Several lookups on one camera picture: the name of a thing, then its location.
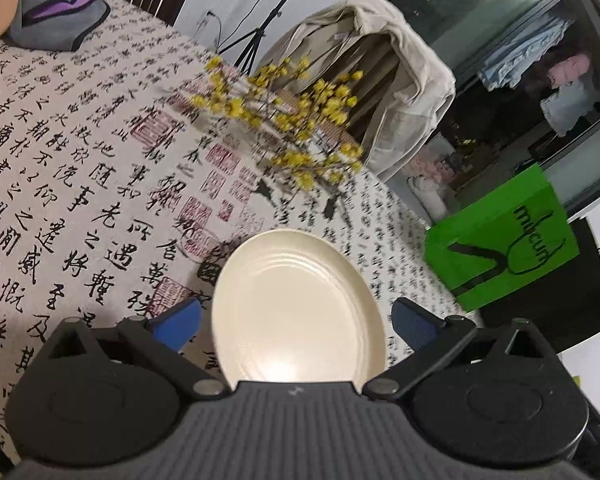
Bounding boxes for yellow blossom branches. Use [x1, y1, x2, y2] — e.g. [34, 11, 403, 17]
[165, 55, 368, 221]

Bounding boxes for pink soft item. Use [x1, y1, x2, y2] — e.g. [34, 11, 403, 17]
[410, 150, 456, 183]

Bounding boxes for dark glass sliding door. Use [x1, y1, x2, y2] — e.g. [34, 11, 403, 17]
[382, 0, 600, 221]

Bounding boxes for pink hanging garment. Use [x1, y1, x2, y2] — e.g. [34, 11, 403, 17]
[547, 52, 592, 88]

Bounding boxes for grey purple fabric pouch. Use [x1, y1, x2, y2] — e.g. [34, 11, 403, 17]
[5, 0, 112, 52]

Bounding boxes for beige jacket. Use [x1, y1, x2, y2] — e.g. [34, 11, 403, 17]
[257, 0, 457, 181]

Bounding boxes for white hanging garment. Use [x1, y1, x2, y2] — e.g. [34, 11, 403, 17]
[540, 72, 600, 136]

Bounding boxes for cream round plate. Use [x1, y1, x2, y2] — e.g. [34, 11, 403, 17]
[211, 228, 387, 386]

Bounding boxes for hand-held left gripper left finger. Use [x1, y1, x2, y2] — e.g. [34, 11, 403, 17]
[27, 299, 232, 402]

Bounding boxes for black light stand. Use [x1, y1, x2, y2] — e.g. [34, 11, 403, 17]
[215, 0, 326, 73]

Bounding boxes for green paper bag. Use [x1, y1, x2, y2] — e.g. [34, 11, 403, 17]
[424, 162, 581, 312]

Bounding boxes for calligraphy print tablecloth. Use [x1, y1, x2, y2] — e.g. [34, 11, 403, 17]
[0, 0, 483, 466]

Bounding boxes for light blue hanging shirt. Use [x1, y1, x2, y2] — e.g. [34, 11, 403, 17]
[477, 12, 571, 91]

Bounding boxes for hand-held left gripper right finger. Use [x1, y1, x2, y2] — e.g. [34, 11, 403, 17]
[362, 297, 576, 402]

